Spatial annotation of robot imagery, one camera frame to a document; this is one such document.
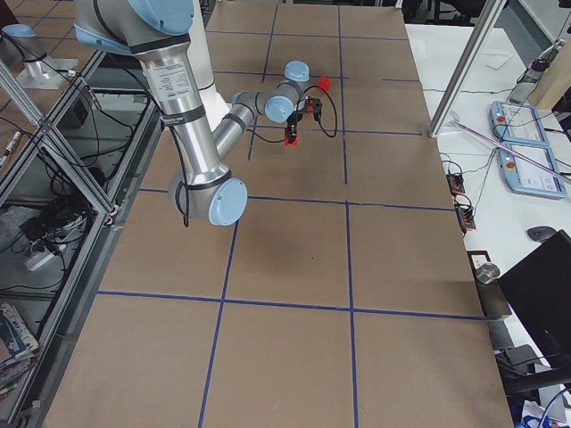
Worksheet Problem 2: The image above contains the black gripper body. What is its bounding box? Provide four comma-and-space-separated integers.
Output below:
286, 112, 302, 128

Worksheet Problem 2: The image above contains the red cube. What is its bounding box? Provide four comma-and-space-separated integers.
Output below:
284, 138, 299, 147
317, 76, 333, 92

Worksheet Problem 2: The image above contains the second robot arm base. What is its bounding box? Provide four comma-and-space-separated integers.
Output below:
1, 23, 79, 90

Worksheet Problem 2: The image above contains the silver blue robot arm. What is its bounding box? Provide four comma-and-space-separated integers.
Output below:
74, 1, 310, 226

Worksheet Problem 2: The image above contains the orange black connector box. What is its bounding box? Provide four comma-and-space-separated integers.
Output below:
446, 173, 466, 195

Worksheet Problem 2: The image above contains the upper teach pendant tablet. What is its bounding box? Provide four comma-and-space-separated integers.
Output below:
490, 101, 549, 145

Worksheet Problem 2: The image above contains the teach pendant tablet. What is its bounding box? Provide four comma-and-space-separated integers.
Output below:
500, 143, 567, 199
490, 101, 549, 145

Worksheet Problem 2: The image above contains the lower teach pendant tablet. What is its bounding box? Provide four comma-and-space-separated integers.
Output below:
500, 143, 567, 199

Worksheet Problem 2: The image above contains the metal cup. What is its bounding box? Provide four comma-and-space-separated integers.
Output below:
475, 262, 501, 284

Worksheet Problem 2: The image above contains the black computer mouse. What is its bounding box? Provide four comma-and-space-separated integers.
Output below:
526, 226, 557, 243

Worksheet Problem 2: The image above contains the black monitor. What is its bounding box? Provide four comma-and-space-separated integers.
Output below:
499, 230, 570, 368

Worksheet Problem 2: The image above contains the stack of patterned books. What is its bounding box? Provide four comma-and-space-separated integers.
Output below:
1, 301, 39, 399

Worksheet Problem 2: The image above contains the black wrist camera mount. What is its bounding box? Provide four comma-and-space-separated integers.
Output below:
298, 96, 322, 121

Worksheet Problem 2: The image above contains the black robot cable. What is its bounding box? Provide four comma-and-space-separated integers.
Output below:
252, 86, 338, 144

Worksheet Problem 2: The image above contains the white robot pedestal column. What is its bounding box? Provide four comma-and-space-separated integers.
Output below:
187, 0, 230, 124

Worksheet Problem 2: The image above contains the aluminium frame post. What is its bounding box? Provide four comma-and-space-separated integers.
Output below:
428, 0, 507, 138

